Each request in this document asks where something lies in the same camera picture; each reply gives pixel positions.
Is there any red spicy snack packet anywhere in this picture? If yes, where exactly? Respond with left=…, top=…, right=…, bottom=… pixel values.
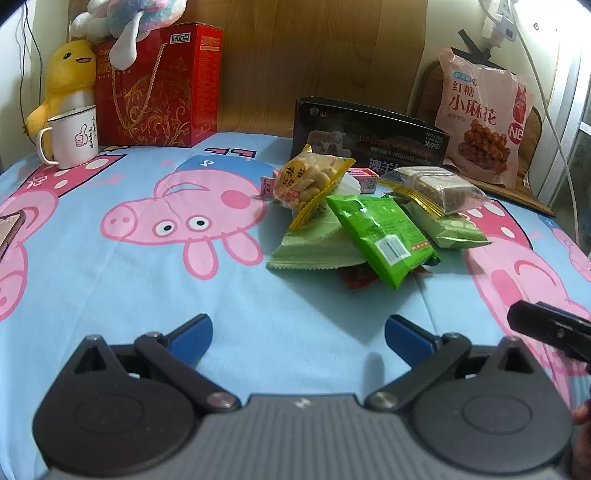
left=339, top=265, right=431, bottom=290

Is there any pale green snack packet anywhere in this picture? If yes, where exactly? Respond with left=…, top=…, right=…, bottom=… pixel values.
left=402, top=201, right=490, bottom=249

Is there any bright green snack packet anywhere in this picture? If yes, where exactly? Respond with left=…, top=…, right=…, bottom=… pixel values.
left=327, top=195, right=441, bottom=289

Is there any pale green leaf-print packet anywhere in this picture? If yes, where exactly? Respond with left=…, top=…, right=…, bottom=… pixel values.
left=266, top=207, right=366, bottom=271

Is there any clear brown cake packet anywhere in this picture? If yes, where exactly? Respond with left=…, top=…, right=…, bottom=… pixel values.
left=379, top=166, right=489, bottom=218

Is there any pink long candy box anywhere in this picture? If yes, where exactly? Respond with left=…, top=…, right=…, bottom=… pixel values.
left=259, top=168, right=379, bottom=198

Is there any yellow peanut snack bag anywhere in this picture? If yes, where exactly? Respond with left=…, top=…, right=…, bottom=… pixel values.
left=273, top=145, right=355, bottom=232

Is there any person's right hand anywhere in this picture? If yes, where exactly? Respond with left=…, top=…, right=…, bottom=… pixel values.
left=572, top=399, right=591, bottom=426

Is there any Peppa Pig bed sheet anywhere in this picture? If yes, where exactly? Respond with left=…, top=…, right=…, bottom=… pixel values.
left=0, top=132, right=591, bottom=480

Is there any sliding glass door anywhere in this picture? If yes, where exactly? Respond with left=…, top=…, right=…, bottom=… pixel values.
left=530, top=48, right=590, bottom=254

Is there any black cardboard box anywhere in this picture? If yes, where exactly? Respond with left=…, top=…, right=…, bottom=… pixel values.
left=290, top=96, right=450, bottom=175

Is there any pink twisted-dough snack bag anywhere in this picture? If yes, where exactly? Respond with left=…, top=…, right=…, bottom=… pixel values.
left=435, top=48, right=534, bottom=188

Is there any white enamel mug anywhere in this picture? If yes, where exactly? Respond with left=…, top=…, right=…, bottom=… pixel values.
left=37, top=105, right=98, bottom=170

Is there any brown wooden chair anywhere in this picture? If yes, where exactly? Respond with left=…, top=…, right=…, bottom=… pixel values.
left=410, top=61, right=555, bottom=217

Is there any red gift box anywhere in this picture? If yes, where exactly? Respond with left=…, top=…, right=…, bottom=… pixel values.
left=94, top=23, right=222, bottom=147

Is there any yellow duck plush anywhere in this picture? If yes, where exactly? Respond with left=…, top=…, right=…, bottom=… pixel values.
left=25, top=40, right=96, bottom=137

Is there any white power strip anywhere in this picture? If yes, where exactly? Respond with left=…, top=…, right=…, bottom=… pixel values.
left=479, top=0, right=518, bottom=47

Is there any pastel unicorn plush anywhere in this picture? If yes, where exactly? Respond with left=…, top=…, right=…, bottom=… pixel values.
left=69, top=0, right=187, bottom=70

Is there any white power cable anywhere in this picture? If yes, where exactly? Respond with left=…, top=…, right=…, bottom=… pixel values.
left=478, top=0, right=582, bottom=250

